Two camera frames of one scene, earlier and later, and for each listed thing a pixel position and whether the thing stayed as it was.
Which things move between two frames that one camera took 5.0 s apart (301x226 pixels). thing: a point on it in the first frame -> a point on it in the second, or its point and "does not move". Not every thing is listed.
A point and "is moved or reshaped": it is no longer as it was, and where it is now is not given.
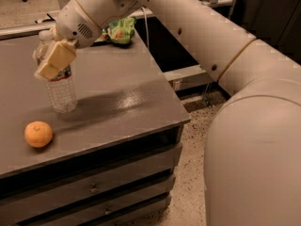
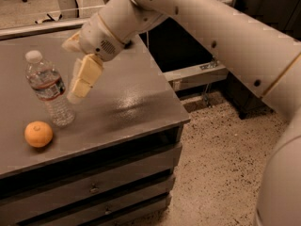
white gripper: [74, 23] -> [98, 39]
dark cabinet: [273, 16] does not move
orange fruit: [39, 134] does not move
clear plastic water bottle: [62, 90] is moved or reshaped
